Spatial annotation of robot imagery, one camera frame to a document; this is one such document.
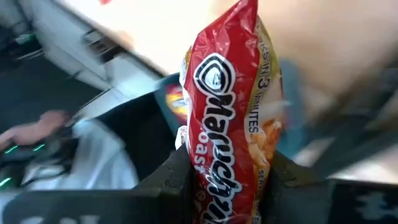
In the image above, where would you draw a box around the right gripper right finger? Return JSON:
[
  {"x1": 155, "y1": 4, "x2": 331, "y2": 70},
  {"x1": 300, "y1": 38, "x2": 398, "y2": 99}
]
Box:
[{"x1": 269, "y1": 151, "x2": 398, "y2": 224}]

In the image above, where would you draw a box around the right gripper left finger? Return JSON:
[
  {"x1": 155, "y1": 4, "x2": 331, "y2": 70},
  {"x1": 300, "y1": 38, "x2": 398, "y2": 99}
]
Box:
[{"x1": 2, "y1": 145, "x2": 193, "y2": 224}]

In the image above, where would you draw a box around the red roast beef ramen pack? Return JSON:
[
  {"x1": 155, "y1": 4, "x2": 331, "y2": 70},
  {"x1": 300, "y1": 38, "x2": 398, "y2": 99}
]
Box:
[
  {"x1": 164, "y1": 83, "x2": 189, "y2": 126},
  {"x1": 179, "y1": 0, "x2": 284, "y2": 224}
]

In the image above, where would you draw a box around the person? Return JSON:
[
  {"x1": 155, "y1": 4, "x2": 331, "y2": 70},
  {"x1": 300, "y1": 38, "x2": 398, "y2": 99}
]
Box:
[{"x1": 0, "y1": 110, "x2": 140, "y2": 191}]

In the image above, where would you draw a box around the black device with green lights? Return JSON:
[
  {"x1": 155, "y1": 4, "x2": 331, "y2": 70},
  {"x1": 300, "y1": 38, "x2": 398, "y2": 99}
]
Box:
[{"x1": 0, "y1": 141, "x2": 50, "y2": 189}]

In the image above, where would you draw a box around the person's hand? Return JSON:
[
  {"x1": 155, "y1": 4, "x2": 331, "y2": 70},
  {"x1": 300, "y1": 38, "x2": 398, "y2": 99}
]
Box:
[{"x1": 0, "y1": 110, "x2": 71, "y2": 151}]

